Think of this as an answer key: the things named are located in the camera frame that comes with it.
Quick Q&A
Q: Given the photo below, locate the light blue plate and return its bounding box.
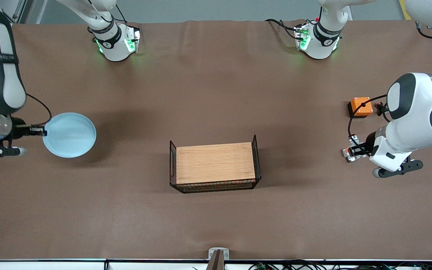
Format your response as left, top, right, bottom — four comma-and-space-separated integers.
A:
42, 112, 97, 158

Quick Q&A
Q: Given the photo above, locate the orange box with round hole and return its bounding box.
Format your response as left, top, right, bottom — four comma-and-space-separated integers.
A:
347, 97, 374, 119

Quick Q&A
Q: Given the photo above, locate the white box with green light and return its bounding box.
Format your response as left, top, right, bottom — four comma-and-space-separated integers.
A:
123, 25, 141, 54
294, 22, 311, 51

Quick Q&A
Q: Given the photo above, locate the white table edge board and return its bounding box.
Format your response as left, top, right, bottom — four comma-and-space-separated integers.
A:
0, 259, 432, 270

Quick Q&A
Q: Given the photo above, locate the brown table mat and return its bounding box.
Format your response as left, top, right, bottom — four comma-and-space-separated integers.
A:
0, 19, 432, 260

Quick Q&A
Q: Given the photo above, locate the grey aluminium profile bar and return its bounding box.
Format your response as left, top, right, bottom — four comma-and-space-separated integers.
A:
205, 250, 225, 270

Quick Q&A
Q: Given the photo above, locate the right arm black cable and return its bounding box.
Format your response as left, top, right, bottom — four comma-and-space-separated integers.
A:
25, 93, 53, 128

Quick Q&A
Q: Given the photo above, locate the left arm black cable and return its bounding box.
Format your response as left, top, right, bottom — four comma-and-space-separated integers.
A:
348, 22, 432, 138

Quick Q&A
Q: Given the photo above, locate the aluminium frame post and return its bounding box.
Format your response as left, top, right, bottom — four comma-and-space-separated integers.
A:
12, 0, 38, 24

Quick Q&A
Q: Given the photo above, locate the black wire basket wooden base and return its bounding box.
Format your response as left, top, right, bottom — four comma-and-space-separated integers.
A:
169, 134, 262, 194

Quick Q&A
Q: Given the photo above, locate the black cable at arm base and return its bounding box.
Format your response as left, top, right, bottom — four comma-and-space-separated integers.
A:
265, 18, 300, 40

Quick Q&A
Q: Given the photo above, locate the silver aluminium bracket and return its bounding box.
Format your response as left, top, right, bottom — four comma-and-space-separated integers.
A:
208, 247, 230, 261

